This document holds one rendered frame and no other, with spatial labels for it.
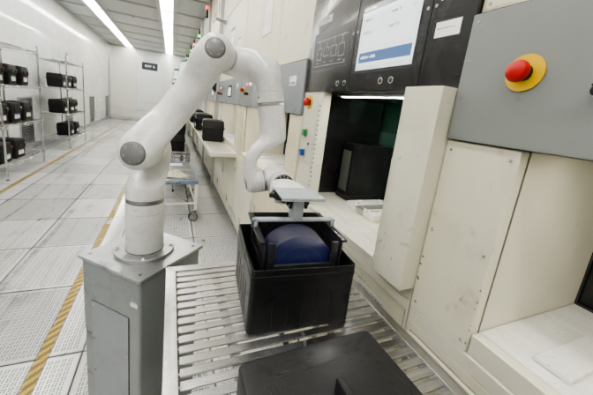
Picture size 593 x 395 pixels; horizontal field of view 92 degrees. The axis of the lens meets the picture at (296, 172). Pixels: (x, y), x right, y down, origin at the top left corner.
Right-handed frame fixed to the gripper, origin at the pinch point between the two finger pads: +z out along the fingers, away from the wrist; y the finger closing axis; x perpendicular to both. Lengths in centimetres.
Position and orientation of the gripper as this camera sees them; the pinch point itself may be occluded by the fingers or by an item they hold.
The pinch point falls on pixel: (296, 201)
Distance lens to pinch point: 81.2
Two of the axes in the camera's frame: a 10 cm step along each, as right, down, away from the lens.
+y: -9.5, -0.5, -3.1
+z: 2.9, 2.4, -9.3
